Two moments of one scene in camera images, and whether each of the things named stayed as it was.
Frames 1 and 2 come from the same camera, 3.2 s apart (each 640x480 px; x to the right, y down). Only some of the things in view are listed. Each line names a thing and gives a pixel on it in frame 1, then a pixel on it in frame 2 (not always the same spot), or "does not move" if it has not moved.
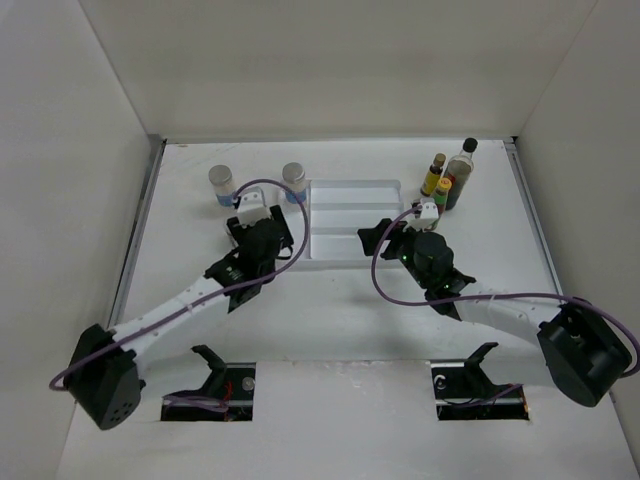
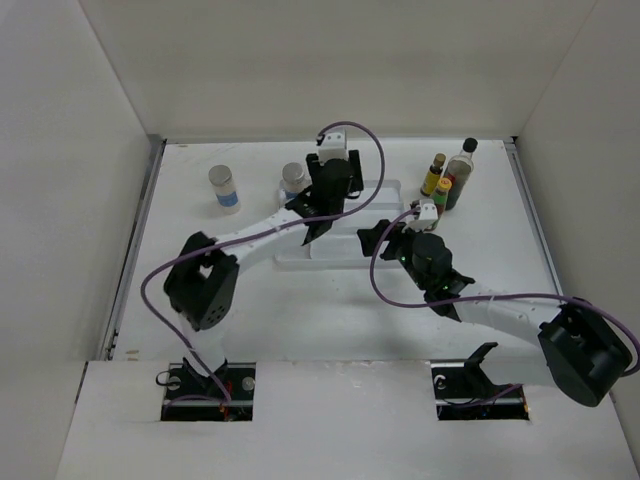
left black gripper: [238, 230] to [354, 183]
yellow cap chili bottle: [441, 193] does not move
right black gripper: [393, 235] does not move
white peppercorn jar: [293, 176] does not move
